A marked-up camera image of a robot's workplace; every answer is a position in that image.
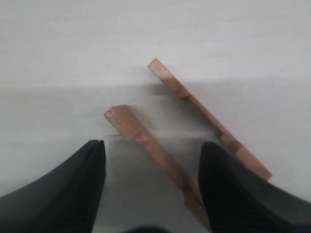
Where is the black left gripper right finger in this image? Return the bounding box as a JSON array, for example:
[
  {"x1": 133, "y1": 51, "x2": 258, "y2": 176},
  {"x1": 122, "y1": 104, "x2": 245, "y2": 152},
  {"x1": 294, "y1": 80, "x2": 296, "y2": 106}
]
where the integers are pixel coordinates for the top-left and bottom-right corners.
[{"x1": 198, "y1": 142, "x2": 311, "y2": 233}]

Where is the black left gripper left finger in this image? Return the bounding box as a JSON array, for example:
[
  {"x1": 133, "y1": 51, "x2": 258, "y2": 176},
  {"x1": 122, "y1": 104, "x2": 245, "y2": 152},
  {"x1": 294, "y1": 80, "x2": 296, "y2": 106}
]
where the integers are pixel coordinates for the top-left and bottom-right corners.
[{"x1": 0, "y1": 140, "x2": 106, "y2": 233}]

